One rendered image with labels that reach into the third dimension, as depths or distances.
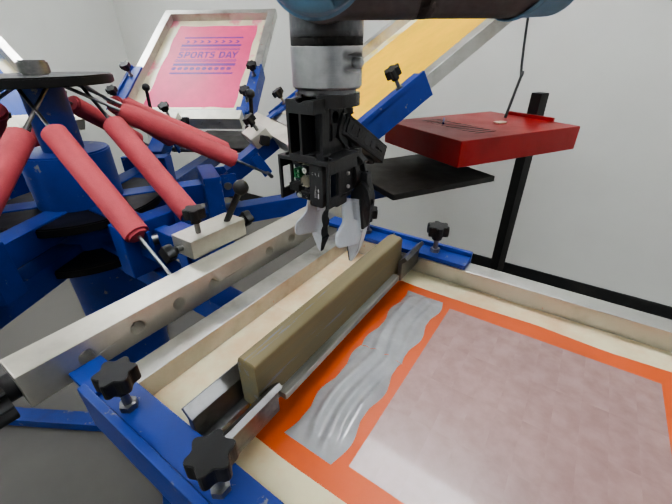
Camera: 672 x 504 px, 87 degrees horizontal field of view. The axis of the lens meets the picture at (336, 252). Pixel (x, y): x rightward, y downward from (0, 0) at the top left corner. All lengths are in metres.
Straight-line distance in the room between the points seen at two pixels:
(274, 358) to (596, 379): 0.45
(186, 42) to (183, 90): 0.37
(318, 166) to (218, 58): 1.64
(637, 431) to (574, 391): 0.07
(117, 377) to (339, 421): 0.26
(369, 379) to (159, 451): 0.26
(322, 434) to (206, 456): 0.16
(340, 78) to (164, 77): 1.64
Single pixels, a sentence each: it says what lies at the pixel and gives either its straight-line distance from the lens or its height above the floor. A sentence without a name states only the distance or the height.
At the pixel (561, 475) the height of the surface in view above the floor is 0.96.
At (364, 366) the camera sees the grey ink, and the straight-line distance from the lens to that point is 0.55.
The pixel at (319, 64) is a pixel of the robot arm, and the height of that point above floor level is 1.35.
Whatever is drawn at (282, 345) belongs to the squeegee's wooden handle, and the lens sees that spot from 0.44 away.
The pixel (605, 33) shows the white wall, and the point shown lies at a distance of 2.37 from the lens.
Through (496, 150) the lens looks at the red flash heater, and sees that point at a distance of 1.42.
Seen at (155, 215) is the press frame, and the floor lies 1.05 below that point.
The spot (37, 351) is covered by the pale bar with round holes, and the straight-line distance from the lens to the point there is 0.59.
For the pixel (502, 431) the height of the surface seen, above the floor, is 0.96.
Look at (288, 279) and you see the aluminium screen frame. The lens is 0.68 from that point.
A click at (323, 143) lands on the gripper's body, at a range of 0.40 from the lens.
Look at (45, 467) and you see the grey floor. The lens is 1.91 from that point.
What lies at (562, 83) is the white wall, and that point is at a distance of 2.38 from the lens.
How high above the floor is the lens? 1.36
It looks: 29 degrees down
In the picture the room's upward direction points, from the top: straight up
